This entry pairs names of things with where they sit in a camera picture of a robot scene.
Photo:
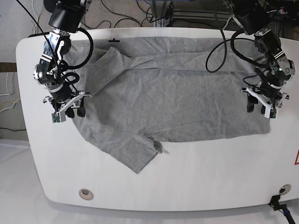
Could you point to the grey t-shirt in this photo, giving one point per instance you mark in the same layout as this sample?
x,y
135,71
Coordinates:
x,y
147,90

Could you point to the silver table grommet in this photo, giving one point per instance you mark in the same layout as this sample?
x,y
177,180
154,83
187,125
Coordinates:
x,y
285,189

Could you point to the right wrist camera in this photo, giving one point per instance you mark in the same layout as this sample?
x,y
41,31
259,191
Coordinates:
x,y
58,117

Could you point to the black clamp with cable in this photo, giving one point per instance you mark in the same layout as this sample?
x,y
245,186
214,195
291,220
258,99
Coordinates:
x,y
275,204

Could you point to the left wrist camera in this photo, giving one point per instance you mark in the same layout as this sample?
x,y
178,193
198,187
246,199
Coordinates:
x,y
270,113

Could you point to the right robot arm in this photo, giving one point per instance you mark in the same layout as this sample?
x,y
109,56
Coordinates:
x,y
57,76

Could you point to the red warning triangle sticker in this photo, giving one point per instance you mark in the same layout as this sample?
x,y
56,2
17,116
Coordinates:
x,y
297,159

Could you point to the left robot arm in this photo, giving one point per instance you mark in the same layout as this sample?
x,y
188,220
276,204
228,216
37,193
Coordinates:
x,y
276,69

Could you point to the beige table grommet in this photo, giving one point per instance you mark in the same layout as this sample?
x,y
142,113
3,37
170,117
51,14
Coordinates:
x,y
86,194

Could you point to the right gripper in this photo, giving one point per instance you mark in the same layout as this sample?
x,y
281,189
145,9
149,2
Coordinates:
x,y
69,102

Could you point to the aluminium frame stand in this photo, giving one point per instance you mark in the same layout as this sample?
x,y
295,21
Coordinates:
x,y
162,12

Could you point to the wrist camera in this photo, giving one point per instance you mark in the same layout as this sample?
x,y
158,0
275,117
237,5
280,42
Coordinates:
x,y
58,117
270,113

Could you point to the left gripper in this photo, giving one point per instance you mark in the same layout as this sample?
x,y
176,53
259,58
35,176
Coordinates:
x,y
255,97

